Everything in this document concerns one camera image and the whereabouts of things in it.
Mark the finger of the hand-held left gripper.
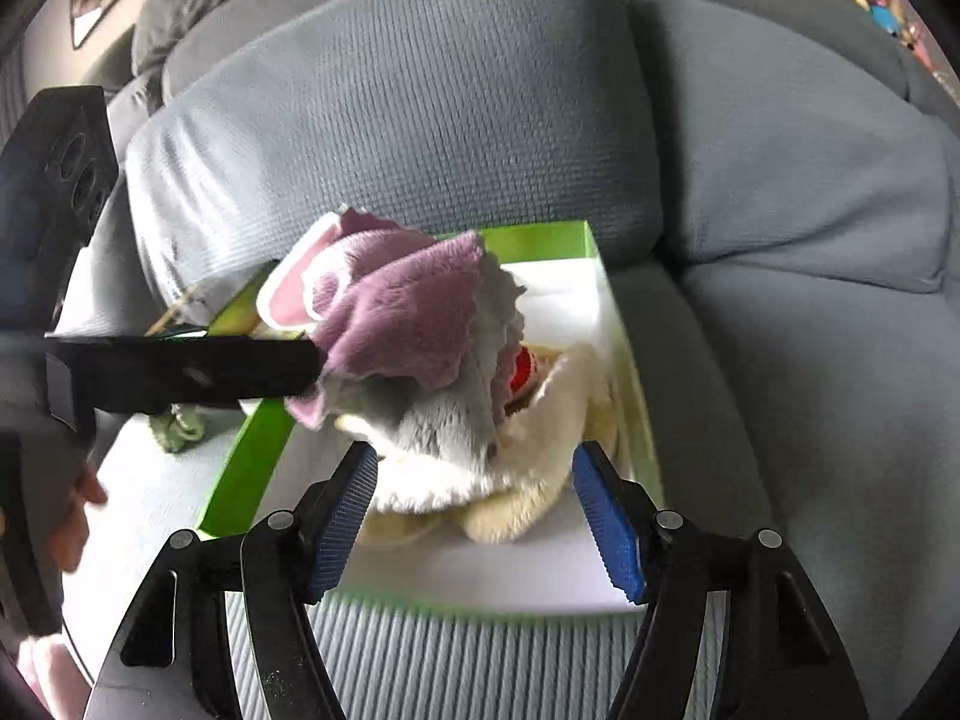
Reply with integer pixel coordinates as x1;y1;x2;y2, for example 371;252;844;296
45;336;328;416

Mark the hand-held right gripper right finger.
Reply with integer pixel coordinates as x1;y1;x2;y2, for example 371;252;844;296
574;441;867;720

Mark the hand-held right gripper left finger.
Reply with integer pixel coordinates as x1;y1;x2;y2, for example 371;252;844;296
84;441;378;720

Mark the green box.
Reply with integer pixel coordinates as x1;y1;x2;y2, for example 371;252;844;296
196;219;668;616

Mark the white plush toy purple hat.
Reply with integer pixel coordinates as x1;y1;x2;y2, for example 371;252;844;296
255;204;625;545

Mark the person's left hand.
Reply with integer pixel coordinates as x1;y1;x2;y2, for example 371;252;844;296
46;463;110;572

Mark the small green cloth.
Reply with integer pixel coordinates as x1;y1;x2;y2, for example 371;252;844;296
153;403;209;454

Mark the grey ribbed sofa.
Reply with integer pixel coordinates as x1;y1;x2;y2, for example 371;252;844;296
0;0;960;720

